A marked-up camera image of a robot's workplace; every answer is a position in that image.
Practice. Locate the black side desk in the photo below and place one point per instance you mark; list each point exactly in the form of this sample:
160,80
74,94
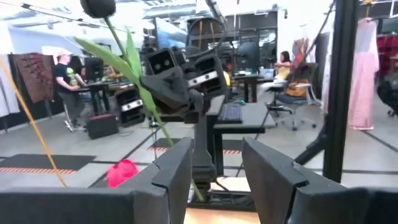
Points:
255,119

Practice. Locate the black office chair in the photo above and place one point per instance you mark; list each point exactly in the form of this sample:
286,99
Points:
388,93
289,102

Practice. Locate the large blue screen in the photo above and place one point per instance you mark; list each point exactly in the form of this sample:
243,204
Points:
169,34

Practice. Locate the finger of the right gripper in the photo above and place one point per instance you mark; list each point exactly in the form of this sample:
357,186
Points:
178,93
157,87

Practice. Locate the red plaid garment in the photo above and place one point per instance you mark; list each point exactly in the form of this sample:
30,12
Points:
387,49

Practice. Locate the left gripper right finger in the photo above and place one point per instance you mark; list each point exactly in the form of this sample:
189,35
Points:
270,180

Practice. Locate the black work table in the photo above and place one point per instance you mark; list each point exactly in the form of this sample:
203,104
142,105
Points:
93,88
248,77

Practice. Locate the black case with red trim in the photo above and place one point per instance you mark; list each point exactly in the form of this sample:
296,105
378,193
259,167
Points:
102,126

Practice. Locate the hazard-striped black floor mat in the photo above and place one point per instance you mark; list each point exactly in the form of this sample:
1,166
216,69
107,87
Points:
40,161
231,145

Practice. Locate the black keyboard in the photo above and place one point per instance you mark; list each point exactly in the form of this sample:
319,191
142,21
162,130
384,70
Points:
230,113

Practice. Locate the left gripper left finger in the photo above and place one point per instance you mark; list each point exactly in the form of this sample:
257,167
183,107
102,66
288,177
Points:
174,174

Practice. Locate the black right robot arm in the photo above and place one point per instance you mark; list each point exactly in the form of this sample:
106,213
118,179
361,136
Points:
203,140

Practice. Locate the pink hanging garment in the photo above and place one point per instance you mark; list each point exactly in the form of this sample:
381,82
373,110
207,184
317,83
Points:
363,77

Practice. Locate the red glass vase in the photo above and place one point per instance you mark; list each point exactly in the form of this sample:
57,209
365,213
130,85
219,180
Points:
121,172

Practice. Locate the black shelving unit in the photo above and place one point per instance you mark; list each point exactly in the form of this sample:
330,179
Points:
264,21

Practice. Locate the patterned brown hanging rug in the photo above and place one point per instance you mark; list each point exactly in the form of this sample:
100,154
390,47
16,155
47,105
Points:
34,77

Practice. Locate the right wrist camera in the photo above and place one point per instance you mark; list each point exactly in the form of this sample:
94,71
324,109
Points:
161,61

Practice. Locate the black monitor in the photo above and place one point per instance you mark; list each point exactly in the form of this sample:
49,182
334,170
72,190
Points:
93,68

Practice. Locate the person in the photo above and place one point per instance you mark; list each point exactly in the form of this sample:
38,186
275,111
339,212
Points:
281,70
66,77

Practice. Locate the black artificial tulip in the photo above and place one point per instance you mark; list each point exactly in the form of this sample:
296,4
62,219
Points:
98,7

